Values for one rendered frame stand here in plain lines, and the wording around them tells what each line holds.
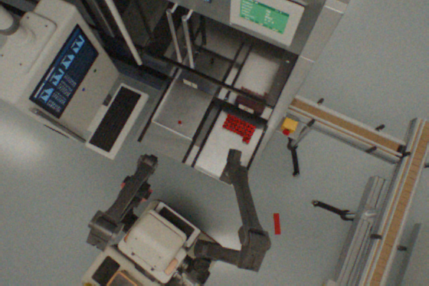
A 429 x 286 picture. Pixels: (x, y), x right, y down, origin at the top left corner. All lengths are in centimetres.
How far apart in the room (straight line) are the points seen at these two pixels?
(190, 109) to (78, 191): 136
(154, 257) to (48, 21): 107
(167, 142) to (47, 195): 140
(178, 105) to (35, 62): 85
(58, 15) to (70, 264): 199
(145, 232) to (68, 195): 167
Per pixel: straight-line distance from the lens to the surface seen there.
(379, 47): 359
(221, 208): 295
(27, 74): 171
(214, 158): 210
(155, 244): 158
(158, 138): 215
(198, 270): 173
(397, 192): 223
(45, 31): 172
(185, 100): 219
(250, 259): 137
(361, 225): 256
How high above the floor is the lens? 295
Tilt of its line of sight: 75 degrees down
